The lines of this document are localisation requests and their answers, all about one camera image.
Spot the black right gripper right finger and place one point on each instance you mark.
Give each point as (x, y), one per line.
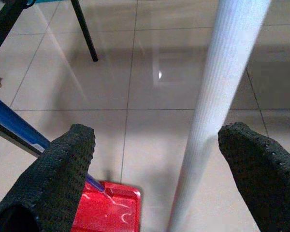
(263, 174)

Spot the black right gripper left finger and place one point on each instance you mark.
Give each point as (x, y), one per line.
(50, 181)

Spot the white folding table black legs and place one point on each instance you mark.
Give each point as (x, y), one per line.
(85, 33)

